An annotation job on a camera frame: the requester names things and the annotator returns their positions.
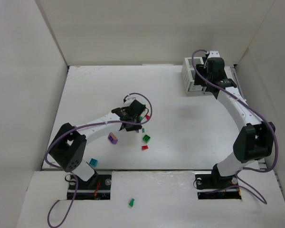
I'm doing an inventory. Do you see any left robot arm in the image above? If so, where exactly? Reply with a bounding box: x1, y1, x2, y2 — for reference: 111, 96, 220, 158
48, 100, 146, 188

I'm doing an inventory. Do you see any purple lego with pink face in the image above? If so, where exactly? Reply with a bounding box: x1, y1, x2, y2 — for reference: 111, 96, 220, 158
108, 133, 118, 144

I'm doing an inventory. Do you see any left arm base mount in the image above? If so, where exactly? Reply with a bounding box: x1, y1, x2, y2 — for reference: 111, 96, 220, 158
65, 171, 112, 200

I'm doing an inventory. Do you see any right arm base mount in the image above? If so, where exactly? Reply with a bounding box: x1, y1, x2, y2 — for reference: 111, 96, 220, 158
193, 173, 242, 200

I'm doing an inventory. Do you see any black slotted container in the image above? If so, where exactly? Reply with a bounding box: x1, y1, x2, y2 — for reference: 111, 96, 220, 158
224, 66, 233, 79

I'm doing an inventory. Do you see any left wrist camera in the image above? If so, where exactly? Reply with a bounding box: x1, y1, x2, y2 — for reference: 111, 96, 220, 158
123, 95, 136, 104

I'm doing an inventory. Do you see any green thin lego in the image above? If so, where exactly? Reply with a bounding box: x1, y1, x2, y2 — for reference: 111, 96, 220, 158
128, 198, 135, 208

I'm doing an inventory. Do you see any white slotted container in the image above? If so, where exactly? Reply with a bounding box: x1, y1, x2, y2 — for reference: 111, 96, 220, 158
181, 57, 205, 96

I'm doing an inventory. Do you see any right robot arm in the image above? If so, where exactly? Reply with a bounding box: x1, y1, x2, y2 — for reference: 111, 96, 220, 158
193, 55, 276, 190

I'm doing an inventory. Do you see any teal square lego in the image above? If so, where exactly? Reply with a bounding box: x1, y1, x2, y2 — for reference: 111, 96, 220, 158
89, 158, 98, 167

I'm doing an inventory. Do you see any green square lego lower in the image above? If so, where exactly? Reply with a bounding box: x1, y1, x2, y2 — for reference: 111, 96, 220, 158
142, 134, 151, 143

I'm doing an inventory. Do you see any red flat lego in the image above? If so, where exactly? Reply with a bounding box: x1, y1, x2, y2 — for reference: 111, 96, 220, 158
142, 145, 149, 150

